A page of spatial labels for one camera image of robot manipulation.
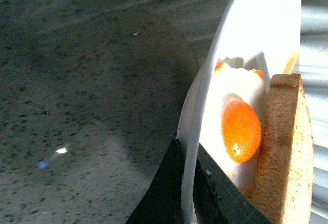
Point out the white round plate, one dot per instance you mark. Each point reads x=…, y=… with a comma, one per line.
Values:
x=252, y=34

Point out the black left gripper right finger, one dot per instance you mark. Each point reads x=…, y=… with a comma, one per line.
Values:
x=217, y=199

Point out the grey pleated curtain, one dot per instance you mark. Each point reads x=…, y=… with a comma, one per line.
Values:
x=313, y=67

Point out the bread slice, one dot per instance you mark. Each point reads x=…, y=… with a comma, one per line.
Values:
x=284, y=175

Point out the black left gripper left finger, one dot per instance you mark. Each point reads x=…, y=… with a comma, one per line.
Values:
x=162, y=201

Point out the fried egg toy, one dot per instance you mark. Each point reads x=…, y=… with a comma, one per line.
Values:
x=232, y=123

